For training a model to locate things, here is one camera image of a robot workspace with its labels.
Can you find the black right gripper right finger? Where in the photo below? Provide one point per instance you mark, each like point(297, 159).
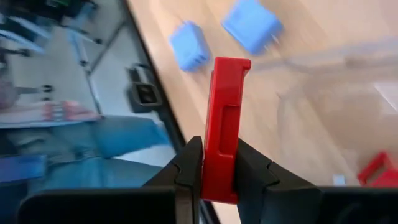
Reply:
point(311, 205)

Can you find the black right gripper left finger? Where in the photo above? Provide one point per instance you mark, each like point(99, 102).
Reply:
point(109, 205)

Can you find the red plastic case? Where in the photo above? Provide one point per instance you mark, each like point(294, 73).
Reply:
point(379, 174)
point(222, 93)

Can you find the light blue wall charger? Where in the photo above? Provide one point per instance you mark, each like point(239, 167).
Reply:
point(250, 25)
point(189, 46)

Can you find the person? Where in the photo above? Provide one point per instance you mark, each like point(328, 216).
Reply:
point(109, 140)

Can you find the person's hand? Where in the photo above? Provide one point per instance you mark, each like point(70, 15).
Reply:
point(74, 111)

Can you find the clear plastic bin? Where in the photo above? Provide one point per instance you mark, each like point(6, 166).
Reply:
point(311, 60)

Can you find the grey stool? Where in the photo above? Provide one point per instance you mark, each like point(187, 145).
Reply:
point(82, 46)

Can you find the black table-level camera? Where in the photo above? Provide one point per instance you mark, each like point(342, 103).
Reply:
point(144, 93)

